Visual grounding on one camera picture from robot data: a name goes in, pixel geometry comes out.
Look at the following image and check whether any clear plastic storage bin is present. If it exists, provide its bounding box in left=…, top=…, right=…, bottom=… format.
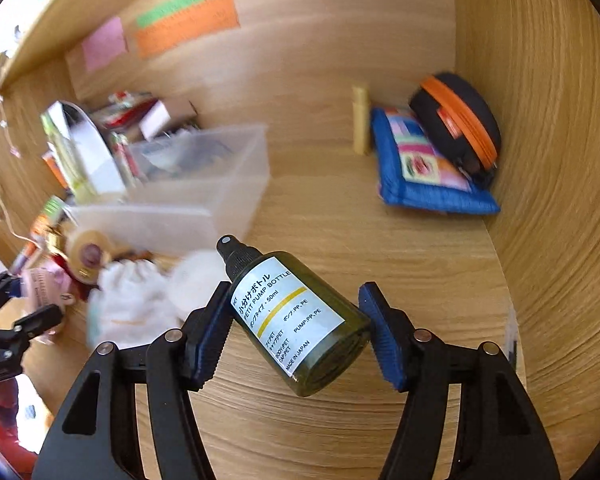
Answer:
left=69, top=122, right=270, bottom=256

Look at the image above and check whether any white folded paper sheet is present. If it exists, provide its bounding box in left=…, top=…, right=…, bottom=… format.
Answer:
left=41, top=101, right=126, bottom=205

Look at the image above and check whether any yellow cream tube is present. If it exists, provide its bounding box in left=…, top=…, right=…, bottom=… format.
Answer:
left=352, top=84, right=372, bottom=155

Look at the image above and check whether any black orange zipper case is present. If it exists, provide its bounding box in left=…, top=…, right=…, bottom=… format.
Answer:
left=410, top=72, right=502, bottom=190

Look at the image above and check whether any white small cardboard box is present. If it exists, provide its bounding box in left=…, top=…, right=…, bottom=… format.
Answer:
left=138, top=98, right=197, bottom=141

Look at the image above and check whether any pink paper note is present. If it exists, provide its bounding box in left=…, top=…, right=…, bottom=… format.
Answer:
left=81, top=16, right=128, bottom=73

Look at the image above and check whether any white drawstring pouch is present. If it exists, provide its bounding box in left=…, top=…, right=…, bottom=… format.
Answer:
left=86, top=249, right=227, bottom=349

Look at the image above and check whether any orange paper note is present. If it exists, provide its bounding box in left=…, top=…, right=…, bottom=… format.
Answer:
left=135, top=0, right=239, bottom=58

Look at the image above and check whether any blue patchwork pouch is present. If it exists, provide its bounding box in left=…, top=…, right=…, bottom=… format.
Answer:
left=370, top=107, right=500, bottom=216

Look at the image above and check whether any dark green pump bottle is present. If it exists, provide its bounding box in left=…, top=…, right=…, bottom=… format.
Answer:
left=216, top=234, right=372, bottom=396

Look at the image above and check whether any green paper note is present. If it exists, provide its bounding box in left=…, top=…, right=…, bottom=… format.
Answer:
left=136, top=0, right=204, bottom=28

